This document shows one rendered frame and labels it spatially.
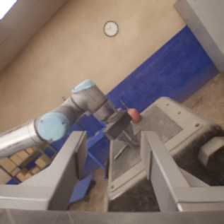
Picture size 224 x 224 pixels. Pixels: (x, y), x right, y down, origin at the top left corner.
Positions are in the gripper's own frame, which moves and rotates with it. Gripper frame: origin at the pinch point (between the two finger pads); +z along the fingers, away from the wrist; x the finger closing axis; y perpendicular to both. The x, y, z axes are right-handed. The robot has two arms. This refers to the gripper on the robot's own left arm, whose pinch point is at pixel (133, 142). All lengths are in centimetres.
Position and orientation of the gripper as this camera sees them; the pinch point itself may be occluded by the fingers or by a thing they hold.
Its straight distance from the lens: 72.0
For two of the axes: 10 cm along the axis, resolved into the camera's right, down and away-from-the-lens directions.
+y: -4.1, 1.4, 9.0
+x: -6.3, 6.7, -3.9
